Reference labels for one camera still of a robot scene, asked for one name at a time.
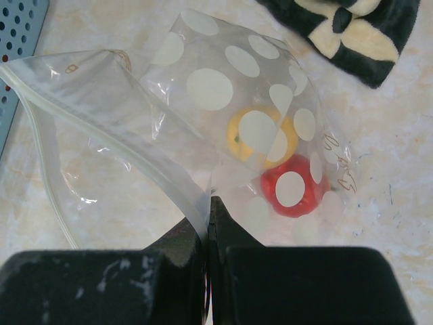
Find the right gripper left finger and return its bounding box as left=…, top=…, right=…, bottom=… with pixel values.
left=1, top=220, right=207, bottom=324

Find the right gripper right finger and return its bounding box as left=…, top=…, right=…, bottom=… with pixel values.
left=209, top=196, right=415, bottom=324

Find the yellow toy pepper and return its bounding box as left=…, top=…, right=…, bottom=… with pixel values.
left=226, top=105, right=298, bottom=169

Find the clear polka dot zip bag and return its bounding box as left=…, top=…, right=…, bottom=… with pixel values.
left=1, top=9, right=356, bottom=249

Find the light blue plastic basket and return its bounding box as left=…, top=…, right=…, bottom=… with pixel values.
left=0, top=0, right=50, bottom=156

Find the black floral plush pillow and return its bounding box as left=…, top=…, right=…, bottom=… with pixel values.
left=260, top=0, right=419, bottom=89

